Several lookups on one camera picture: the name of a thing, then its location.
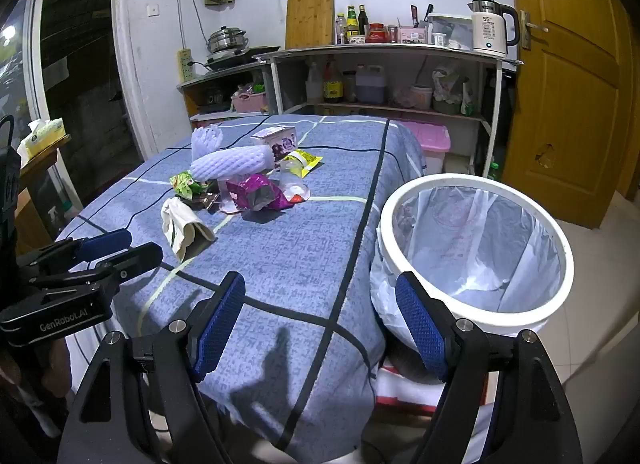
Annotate yellow tissue box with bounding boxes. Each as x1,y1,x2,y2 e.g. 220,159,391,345
17,118,67,158

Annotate crumpled plastic bags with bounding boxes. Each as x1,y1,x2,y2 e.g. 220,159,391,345
432,61,473,114

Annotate large white foam fruit net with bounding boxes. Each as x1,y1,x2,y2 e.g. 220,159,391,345
191,144,277,182

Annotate purple snack bag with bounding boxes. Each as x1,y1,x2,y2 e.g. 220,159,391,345
225,174,294,213

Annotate white plastic bottle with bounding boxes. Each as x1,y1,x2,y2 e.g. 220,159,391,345
306,61,324,104

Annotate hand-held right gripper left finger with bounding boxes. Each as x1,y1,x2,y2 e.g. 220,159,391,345
59,271,247,464

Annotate low white shelf unit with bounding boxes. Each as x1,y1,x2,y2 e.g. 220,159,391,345
176,62,273,129

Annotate wooden cutting board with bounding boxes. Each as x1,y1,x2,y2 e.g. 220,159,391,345
285,0,335,50

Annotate metal door handle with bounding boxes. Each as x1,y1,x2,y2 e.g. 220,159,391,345
519,10,549,49

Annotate pink white drink carton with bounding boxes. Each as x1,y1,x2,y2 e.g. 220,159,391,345
216,176,243,215

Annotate red white cardboard box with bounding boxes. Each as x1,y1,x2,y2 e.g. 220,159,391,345
375,363,496,417

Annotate yellow wooden door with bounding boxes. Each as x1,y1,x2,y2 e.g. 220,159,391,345
502,0,640,229

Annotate white plastic tub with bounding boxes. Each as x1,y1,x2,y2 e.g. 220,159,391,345
410,85,434,110

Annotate clear plastic cup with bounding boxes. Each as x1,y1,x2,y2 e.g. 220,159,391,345
277,159,312,205

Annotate white kitchen shelf unit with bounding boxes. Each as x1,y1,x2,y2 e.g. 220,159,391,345
254,41,523,179

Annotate blue checked tablecloth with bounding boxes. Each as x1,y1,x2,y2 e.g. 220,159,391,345
55,114,428,462

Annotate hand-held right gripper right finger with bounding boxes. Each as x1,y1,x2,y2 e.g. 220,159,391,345
395,271,585,464

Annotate pink plastic storage box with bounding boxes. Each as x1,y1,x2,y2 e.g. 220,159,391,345
397,119,452,175

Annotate green white bottle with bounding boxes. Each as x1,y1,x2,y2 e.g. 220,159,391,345
460,78,477,117

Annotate white electric kettle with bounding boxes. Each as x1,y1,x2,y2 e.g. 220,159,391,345
467,0,521,55

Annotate clear plastic storage container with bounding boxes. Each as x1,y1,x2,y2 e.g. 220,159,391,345
427,12,474,49

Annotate wooden side table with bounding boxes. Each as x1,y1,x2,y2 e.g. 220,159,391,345
17,134,85,255

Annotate green snack wrapper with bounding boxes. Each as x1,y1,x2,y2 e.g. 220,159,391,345
170,170,212,201

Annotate clear plastic bin liner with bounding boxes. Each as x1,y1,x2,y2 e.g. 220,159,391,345
370,184,566,362

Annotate yellow power strip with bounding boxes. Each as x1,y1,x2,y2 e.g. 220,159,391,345
178,48,195,83

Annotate purple liquid jug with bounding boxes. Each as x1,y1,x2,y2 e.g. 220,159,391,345
356,64,387,104

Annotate pink plastic basket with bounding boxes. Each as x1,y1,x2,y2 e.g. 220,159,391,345
231,88,267,114

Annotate beige green paper wrapper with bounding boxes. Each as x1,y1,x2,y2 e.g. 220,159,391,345
160,196,217,262

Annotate yellow snack wrapper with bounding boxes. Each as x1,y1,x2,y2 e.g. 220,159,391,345
287,149,324,178

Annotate soy sauce bottle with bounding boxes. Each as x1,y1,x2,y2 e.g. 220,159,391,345
322,54,345,103

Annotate small white foam fruit net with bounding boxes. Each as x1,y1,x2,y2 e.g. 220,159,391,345
191,125,224,161

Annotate steel steamer pot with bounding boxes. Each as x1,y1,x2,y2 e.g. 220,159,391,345
206,26,248,54

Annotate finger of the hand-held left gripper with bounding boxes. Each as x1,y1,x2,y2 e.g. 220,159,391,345
30,243,164,302
17,229,133,277

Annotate white round trash bin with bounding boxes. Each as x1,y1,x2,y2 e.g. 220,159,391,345
376,173,575,345

